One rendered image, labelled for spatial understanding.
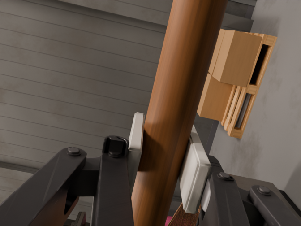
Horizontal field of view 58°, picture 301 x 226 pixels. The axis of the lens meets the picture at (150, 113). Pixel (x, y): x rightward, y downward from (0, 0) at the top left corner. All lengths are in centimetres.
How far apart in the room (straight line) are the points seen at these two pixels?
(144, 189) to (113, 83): 362
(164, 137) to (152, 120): 1
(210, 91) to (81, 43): 179
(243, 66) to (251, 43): 23
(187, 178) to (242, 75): 279
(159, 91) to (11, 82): 406
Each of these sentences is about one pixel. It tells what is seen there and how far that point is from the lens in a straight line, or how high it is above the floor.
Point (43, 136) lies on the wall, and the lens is 425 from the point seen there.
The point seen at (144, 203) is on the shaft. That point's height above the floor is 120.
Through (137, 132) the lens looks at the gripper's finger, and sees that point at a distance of 16.
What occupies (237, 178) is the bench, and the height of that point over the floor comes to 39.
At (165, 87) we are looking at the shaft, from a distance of 16.
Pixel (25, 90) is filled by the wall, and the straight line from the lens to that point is 414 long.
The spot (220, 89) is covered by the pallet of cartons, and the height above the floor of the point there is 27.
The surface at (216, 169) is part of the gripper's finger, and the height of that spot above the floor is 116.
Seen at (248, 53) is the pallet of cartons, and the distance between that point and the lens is 293.
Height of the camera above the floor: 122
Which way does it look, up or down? 4 degrees down
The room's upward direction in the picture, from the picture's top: 78 degrees counter-clockwise
